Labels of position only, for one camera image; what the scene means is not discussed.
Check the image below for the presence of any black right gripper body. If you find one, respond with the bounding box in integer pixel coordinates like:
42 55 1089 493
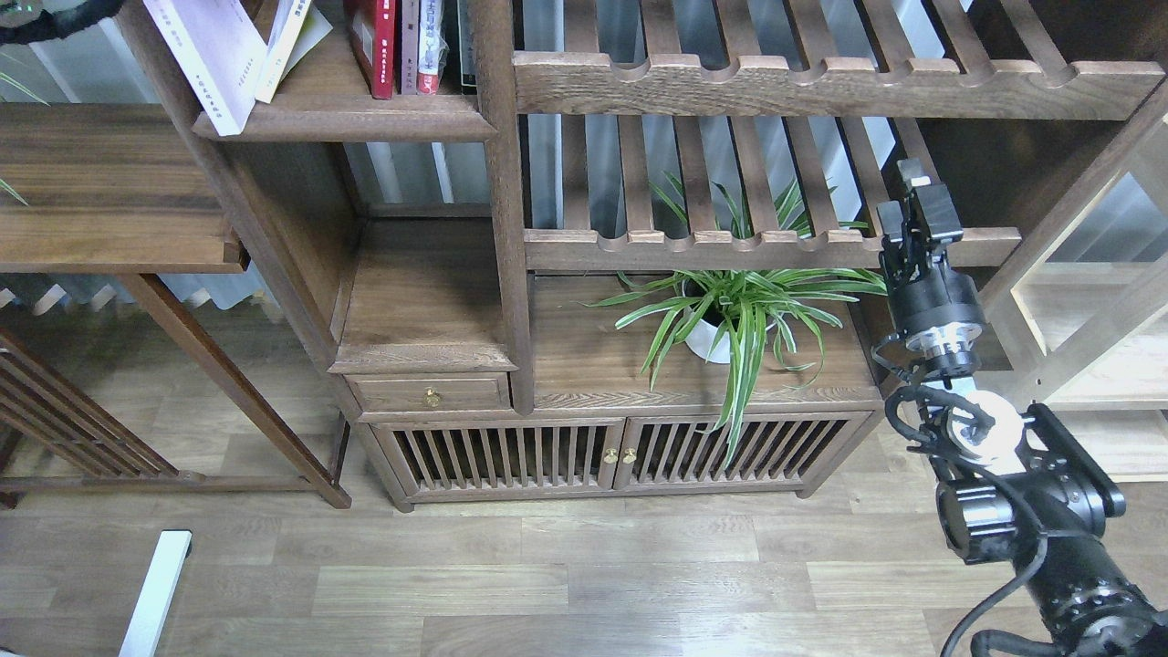
877 184 966 293

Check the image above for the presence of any yellow green book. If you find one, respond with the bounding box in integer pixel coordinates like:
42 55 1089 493
255 1 332 103

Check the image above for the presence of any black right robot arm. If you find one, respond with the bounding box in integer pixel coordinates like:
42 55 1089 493
872 159 1164 656

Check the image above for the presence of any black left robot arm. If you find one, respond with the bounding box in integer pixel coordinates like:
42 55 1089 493
1 1 124 46

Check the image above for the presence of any light wooden shelf unit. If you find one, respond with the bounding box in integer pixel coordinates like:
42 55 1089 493
899 119 1168 489

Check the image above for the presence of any green spider plant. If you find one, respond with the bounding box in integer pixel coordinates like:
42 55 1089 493
584 170 922 466

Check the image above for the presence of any white plant pot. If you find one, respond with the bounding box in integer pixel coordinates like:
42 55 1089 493
684 317 734 364

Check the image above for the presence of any dark wooden bookshelf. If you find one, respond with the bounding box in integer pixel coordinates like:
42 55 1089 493
118 1 1164 510

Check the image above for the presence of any right slatted cabinet door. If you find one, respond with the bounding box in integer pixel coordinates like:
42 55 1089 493
613 412 875 496

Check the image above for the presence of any slatted cabinet door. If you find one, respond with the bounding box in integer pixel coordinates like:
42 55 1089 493
371 417 625 503
613 412 875 496

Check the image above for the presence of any left slatted cabinet door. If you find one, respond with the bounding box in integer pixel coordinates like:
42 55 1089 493
371 417 625 503

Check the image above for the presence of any red white upright book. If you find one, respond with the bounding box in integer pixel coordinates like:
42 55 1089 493
413 0 447 95

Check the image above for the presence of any dark wooden side table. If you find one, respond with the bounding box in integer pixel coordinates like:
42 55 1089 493
1 103 352 509

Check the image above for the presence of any white metal leg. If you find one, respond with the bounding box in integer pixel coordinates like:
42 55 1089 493
118 530 193 656

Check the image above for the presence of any dark slatted wooden rack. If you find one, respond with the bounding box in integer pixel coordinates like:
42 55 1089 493
1 329 201 509

